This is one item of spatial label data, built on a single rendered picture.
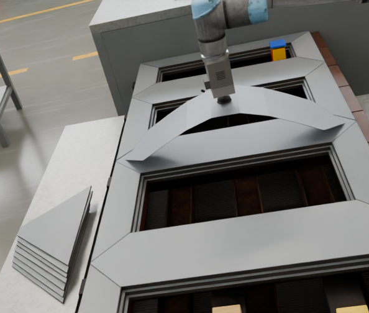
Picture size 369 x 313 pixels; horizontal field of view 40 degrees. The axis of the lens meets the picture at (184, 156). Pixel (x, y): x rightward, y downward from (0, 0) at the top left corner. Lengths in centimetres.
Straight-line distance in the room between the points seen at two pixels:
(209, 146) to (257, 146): 15
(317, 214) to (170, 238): 36
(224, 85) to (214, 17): 19
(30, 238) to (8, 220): 162
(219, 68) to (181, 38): 89
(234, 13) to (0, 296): 96
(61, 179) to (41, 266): 46
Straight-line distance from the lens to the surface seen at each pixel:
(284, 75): 191
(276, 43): 209
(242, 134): 158
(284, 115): 145
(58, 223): 155
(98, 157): 187
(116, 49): 232
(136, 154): 156
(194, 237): 124
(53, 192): 177
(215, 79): 141
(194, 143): 159
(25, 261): 151
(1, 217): 322
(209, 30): 136
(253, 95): 151
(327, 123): 152
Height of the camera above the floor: 166
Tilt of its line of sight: 32 degrees down
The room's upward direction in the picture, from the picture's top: 14 degrees counter-clockwise
